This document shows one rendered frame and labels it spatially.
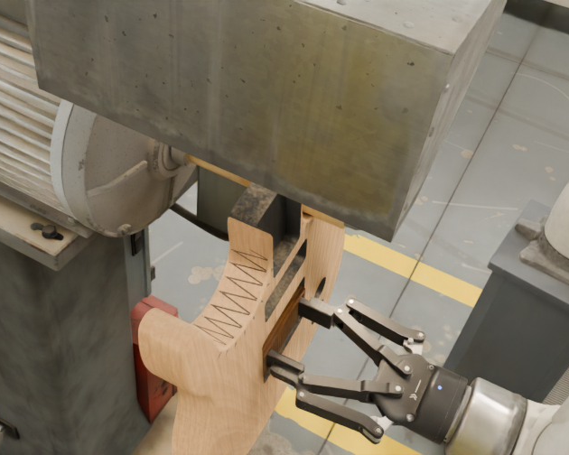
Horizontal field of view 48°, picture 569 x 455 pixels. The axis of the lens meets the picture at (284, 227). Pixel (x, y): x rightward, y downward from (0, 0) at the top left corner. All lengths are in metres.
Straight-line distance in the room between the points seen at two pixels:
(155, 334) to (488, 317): 1.19
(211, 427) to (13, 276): 0.39
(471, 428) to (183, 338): 0.33
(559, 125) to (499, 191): 0.70
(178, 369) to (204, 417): 0.15
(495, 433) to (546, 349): 0.92
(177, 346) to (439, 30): 0.28
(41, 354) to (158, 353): 0.57
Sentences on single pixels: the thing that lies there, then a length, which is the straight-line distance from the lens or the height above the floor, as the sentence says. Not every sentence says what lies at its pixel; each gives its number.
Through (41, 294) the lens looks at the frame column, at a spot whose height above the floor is 0.96.
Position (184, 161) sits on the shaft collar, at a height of 1.25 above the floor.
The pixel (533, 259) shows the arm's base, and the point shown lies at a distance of 1.51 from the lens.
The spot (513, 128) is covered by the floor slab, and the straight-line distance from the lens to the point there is 3.28.
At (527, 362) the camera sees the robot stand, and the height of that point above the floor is 0.46.
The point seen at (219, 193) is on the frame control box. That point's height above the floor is 1.00.
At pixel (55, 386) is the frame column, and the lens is 1.13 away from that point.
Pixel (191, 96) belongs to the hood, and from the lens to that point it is 0.45.
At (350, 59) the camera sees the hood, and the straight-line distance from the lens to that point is 0.38.
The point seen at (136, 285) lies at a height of 0.72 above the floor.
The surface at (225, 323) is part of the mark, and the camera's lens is 0.60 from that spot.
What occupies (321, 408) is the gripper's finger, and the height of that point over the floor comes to 1.09.
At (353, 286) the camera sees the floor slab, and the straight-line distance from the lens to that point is 2.26.
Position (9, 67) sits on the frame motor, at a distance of 0.70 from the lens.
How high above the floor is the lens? 1.69
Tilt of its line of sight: 44 degrees down
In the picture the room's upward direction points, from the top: 9 degrees clockwise
